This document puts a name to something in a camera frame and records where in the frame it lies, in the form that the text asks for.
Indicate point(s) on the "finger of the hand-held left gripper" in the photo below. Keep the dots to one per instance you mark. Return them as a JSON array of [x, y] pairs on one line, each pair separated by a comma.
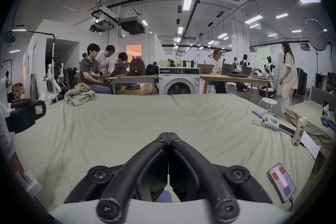
[[25, 115]]

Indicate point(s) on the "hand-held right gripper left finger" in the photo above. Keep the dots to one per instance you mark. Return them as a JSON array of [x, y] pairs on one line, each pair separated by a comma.
[[136, 165]]

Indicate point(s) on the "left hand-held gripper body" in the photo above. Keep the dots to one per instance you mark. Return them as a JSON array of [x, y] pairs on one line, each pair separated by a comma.
[[4, 136]]

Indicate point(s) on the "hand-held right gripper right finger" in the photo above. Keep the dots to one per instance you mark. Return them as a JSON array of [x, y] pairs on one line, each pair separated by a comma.
[[202, 165]]

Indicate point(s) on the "person's left hand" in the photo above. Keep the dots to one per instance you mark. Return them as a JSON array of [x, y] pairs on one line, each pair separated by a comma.
[[17, 165]]

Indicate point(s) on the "white robot on stand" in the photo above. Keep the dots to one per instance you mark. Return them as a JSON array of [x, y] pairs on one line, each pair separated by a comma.
[[53, 76]]

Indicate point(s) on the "bed with pale green sheet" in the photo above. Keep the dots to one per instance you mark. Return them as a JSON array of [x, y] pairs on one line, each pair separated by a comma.
[[307, 118], [99, 128]]

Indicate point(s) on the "crumpled grey-green garment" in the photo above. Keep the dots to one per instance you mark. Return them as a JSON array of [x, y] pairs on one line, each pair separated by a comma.
[[79, 96]]

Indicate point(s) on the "white hand controller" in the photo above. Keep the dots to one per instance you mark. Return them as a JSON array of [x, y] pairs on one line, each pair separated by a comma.
[[268, 122]]

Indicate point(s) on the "pale blue packet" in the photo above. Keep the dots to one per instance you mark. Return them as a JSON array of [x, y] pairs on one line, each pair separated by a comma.
[[262, 114]]

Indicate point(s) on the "phone with red-blue screen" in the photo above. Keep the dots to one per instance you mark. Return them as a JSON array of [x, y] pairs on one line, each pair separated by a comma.
[[281, 182]]

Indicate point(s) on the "white washing machine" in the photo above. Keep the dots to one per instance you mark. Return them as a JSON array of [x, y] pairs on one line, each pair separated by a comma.
[[179, 81]]

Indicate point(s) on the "wooden table with laptops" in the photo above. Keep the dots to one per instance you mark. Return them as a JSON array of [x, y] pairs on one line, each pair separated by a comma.
[[131, 76], [231, 77]]

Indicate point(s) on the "white round stool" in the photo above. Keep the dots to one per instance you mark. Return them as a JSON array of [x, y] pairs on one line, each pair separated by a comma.
[[268, 103]]

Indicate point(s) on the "black phone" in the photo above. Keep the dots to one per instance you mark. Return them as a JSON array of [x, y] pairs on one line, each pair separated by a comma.
[[286, 130]]

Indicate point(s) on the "white drink carton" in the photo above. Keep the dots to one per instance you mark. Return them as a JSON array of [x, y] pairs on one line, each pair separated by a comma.
[[299, 131]]

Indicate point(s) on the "white and black humanoid robot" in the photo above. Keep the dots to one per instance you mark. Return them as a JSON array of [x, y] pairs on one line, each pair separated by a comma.
[[269, 70]]

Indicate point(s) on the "studio lamp with round reflector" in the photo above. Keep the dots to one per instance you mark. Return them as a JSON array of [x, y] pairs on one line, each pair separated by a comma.
[[315, 34]]

